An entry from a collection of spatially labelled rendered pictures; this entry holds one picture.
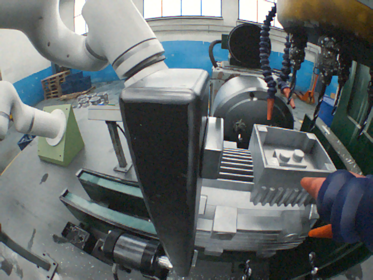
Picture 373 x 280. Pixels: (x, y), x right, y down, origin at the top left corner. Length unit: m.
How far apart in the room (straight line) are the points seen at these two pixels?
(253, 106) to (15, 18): 0.50
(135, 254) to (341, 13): 0.33
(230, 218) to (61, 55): 0.36
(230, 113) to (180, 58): 5.38
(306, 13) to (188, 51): 5.60
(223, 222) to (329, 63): 0.21
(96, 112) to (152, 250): 0.48
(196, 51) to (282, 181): 5.58
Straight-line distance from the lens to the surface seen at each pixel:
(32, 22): 0.26
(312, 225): 0.32
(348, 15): 0.16
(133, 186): 0.46
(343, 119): 0.47
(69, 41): 0.33
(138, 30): 0.24
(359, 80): 0.45
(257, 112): 0.43
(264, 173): 0.19
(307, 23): 0.17
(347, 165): 0.29
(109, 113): 0.55
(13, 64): 7.53
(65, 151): 0.85
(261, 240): 0.26
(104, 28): 0.25
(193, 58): 5.72
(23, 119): 0.75
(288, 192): 0.22
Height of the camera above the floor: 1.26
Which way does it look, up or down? 34 degrees down
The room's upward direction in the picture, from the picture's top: straight up
